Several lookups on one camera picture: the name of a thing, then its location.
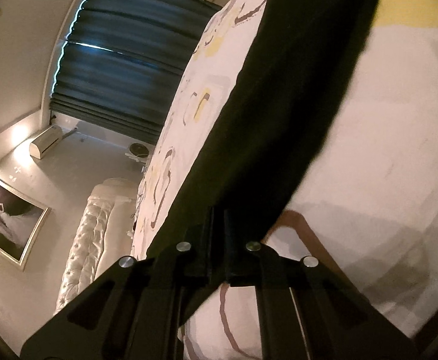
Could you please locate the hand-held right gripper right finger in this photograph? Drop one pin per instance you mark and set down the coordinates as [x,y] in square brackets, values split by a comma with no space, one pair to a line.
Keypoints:
[234,266]

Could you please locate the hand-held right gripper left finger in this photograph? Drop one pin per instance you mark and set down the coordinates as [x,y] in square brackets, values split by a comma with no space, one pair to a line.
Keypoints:
[206,255]

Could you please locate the black pants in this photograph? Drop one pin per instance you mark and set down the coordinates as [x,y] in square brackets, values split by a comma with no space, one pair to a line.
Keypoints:
[279,101]

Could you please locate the white tufted headboard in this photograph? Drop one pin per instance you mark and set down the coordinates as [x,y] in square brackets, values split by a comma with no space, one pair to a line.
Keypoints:
[91,240]

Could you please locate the round white-rimmed device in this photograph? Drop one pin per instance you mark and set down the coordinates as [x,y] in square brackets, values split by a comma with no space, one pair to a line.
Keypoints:
[138,149]

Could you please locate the white air conditioner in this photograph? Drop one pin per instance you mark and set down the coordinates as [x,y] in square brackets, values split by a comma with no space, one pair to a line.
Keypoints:
[45,141]

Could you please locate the patterned white bed sheet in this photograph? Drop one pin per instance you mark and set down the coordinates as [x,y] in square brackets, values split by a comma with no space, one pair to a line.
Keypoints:
[391,138]

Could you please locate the dark teal curtain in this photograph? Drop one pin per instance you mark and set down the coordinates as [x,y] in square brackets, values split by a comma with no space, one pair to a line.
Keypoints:
[128,45]

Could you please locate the silver framed wall picture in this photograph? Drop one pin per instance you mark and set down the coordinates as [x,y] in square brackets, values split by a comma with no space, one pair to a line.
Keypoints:
[8,221]

